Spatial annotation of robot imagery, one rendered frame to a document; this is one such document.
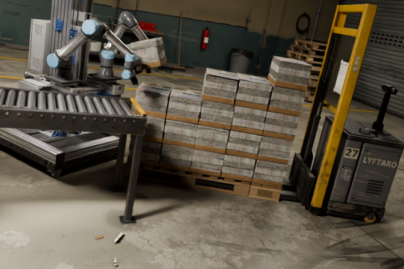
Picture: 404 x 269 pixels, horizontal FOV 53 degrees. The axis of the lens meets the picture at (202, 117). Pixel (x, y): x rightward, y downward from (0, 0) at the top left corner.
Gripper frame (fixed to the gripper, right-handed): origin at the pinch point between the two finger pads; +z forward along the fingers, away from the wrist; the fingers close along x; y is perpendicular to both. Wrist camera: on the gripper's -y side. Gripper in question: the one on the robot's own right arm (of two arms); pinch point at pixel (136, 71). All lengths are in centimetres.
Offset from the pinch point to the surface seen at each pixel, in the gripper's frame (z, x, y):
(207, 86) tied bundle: 5, -57, -24
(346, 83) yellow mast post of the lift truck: -8, -170, -39
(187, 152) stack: 4, -28, -80
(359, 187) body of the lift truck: -2, -173, -134
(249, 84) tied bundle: 7, -93, -29
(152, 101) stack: 0.9, -7.5, -28.1
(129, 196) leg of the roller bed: -77, 6, -80
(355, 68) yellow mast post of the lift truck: -8, -179, -28
